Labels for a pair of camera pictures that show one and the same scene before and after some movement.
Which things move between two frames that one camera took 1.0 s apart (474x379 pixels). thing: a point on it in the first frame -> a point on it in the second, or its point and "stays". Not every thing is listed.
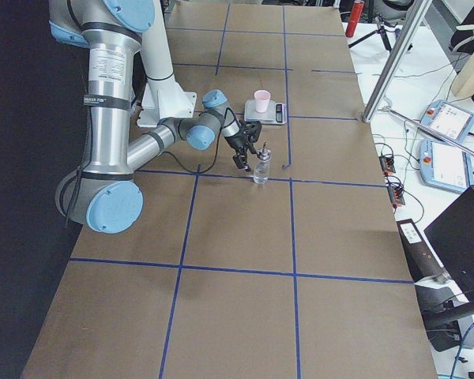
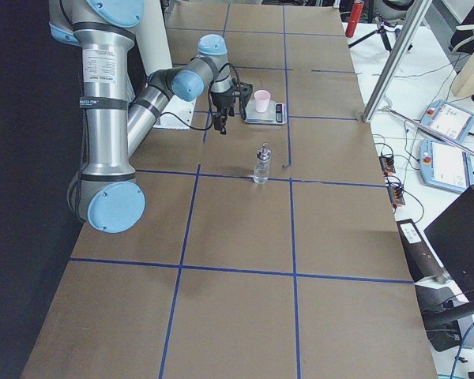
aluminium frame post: x=401 y=48 stays
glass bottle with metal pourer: x=261 y=172 stays
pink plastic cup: x=261 y=100 stays
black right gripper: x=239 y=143 -> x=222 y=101
